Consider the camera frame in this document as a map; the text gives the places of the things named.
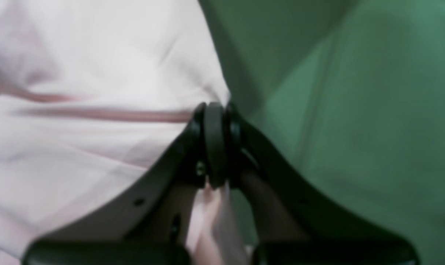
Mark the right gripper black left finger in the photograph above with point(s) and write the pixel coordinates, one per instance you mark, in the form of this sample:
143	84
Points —
147	224

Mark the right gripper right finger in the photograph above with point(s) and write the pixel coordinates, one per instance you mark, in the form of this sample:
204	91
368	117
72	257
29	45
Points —
297	224

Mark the pink t-shirt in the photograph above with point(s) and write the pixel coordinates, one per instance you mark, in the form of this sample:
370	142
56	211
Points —
91	93

